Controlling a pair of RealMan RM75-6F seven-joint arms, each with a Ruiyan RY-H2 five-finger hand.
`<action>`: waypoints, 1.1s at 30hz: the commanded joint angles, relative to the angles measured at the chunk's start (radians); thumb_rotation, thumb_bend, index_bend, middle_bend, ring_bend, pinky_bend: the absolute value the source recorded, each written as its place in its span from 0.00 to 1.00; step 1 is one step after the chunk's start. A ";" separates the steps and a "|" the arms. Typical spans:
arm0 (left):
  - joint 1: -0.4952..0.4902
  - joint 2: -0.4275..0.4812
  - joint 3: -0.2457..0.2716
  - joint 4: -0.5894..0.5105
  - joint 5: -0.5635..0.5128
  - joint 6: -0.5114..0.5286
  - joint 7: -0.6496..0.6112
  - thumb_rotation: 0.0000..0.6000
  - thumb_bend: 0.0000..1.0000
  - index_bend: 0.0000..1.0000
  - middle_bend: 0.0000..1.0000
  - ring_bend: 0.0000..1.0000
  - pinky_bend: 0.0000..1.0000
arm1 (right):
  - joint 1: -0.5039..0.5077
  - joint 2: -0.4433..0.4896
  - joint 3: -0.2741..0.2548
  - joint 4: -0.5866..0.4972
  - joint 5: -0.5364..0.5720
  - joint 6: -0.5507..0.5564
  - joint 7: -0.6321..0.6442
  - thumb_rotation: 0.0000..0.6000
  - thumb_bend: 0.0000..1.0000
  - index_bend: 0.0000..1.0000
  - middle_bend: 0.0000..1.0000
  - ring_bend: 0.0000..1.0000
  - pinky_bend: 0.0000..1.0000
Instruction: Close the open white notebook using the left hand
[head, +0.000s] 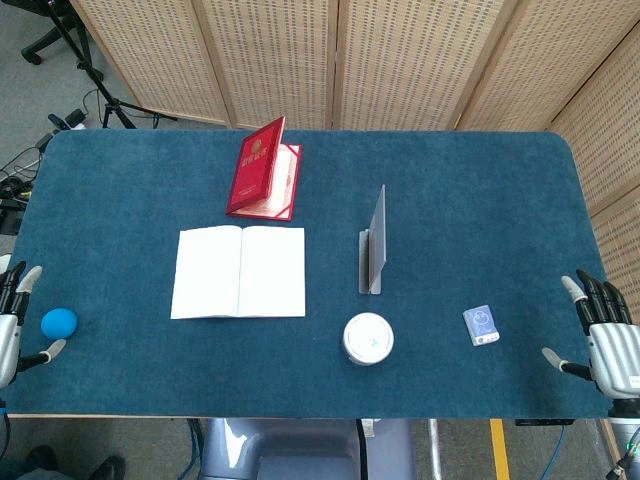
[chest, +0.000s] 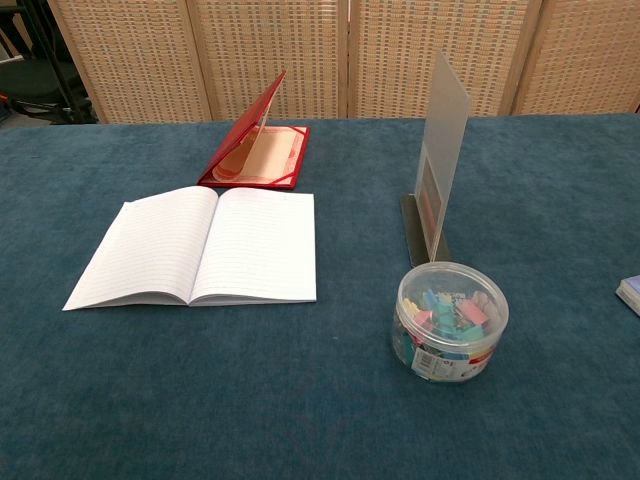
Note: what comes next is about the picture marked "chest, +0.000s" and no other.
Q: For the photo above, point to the white lined notebook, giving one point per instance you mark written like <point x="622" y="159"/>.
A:
<point x="250" y="250"/>

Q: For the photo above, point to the red certificate folder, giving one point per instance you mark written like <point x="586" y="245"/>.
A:
<point x="260" y="155"/>

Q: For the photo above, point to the blue carpet table mat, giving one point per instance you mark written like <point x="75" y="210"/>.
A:
<point x="320" y="425"/>

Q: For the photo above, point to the woven wooden folding screen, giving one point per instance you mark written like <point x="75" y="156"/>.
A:
<point x="400" y="50"/>

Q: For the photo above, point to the black tripod stand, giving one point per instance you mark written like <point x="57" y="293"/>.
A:
<point x="75" y="107"/>

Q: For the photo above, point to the purple card box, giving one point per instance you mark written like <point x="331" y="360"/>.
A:
<point x="631" y="295"/>

